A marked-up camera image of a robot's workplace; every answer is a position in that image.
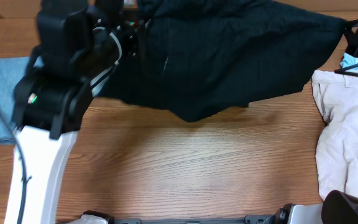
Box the black shorts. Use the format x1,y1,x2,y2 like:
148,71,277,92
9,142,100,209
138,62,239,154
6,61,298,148
99,0,347,122

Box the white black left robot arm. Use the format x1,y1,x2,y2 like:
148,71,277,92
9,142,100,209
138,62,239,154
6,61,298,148
5,0,146,223

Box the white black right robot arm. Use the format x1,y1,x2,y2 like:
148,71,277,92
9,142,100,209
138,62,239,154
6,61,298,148
269,19,358,223

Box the light blue crumpled cloth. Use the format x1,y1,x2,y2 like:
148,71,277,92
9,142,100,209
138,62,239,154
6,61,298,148
340,53,358,70

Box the light pink garment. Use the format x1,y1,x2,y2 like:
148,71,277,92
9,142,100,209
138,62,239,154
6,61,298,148
312,70,358,198

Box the folded blue denim cloth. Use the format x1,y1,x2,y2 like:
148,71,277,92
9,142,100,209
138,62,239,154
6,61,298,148
0,57,29,145

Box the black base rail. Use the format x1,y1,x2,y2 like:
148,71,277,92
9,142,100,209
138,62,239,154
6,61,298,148
54,210,279,224

